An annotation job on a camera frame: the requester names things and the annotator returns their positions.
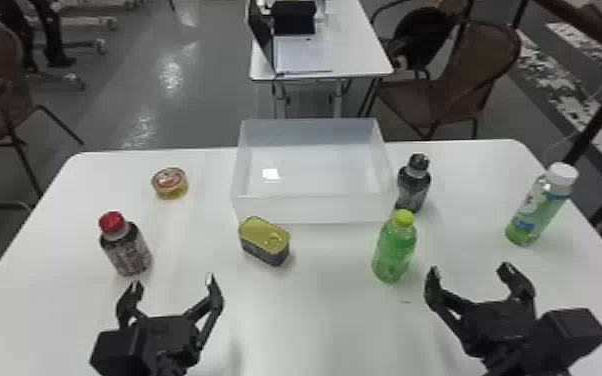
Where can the round orange can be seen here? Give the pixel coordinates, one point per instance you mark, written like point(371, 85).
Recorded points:
point(170, 182)

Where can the black box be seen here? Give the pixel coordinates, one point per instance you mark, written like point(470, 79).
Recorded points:
point(293, 17)

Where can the black bottle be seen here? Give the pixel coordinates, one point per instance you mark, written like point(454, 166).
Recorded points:
point(413, 186)

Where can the black chair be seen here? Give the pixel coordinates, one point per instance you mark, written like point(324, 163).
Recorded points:
point(419, 31)

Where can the green bottle with white cap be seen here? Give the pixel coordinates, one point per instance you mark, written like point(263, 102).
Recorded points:
point(538, 207)

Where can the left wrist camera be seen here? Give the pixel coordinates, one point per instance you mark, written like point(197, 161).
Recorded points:
point(114, 353)

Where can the white side table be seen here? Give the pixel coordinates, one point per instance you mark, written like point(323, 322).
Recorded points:
point(353, 47)

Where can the dark bottle with red cap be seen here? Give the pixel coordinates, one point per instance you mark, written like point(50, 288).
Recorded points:
point(125, 249)

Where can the clear box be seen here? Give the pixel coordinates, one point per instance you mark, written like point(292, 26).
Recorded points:
point(311, 173)

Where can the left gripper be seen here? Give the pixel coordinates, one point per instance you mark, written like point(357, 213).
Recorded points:
point(167, 336)

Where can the yellow can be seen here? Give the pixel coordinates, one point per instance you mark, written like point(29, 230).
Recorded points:
point(264, 240)

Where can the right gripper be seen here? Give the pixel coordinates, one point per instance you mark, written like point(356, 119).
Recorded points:
point(495, 325)

